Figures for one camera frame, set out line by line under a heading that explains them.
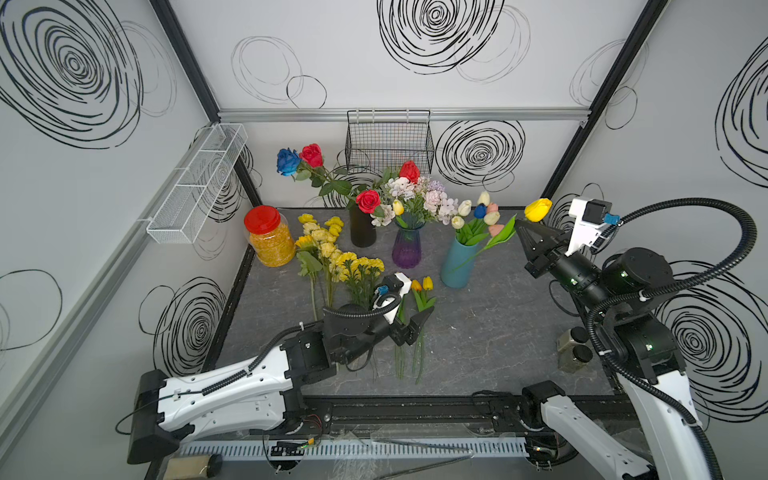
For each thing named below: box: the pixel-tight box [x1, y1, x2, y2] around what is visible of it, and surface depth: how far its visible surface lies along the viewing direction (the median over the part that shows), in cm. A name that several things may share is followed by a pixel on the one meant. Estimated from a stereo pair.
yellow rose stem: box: [302, 222, 343, 295], surface depth 101 cm
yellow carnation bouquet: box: [370, 176, 459, 229], surface depth 84 cm
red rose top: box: [300, 143, 324, 168], surface depth 74 cm
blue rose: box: [276, 147, 301, 176], surface depth 74 cm
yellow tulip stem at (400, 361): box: [395, 345, 405, 380], surface depth 84 cm
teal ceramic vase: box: [441, 236, 479, 289], surface depth 90 cm
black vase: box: [349, 201, 377, 248], surface depth 110 cm
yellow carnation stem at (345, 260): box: [336, 251, 360, 307], surface depth 96 cm
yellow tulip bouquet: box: [451, 191, 517, 250], surface depth 81 cm
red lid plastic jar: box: [244, 205, 296, 268], surface depth 98 cm
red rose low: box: [356, 189, 380, 214], surface depth 71 cm
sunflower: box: [295, 235, 323, 280], surface depth 102 cm
